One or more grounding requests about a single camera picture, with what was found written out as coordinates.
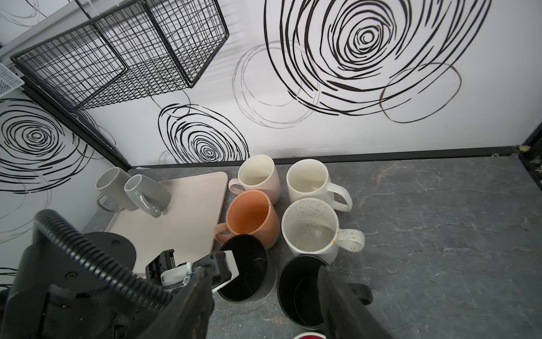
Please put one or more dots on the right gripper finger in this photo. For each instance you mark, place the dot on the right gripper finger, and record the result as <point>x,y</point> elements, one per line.
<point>343,307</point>

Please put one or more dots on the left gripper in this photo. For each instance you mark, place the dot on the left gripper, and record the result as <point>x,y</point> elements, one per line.
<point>55,297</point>

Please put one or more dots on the wide cream white mug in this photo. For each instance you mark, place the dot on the wide cream white mug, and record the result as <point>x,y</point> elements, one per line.
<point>310,335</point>

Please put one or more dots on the black mug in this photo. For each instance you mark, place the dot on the black mug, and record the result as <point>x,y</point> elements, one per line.
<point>297,292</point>

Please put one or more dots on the cream speckled mug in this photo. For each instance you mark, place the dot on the cream speckled mug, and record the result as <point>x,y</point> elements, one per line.
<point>311,227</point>

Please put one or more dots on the cream and orange mug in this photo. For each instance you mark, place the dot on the cream and orange mug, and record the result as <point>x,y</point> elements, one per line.
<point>250,213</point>

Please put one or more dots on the light grey mug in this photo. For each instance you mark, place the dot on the light grey mug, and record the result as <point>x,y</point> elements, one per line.
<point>147,194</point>

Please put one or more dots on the large white mug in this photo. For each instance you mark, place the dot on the large white mug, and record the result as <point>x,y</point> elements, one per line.
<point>310,178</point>

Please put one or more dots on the pink mug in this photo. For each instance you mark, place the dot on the pink mug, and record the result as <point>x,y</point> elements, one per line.
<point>257,173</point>

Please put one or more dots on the tall dark grey mug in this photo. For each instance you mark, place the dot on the tall dark grey mug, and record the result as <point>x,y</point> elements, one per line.
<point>111,185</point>

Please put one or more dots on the beige serving tray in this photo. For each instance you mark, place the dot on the beige serving tray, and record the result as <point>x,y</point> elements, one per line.
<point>186,226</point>

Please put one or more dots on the black wire basket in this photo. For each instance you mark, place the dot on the black wire basket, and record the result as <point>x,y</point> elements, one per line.
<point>140,49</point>

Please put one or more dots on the white mesh wall shelf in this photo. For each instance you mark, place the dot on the white mesh wall shelf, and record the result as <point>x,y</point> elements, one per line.
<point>9,82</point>

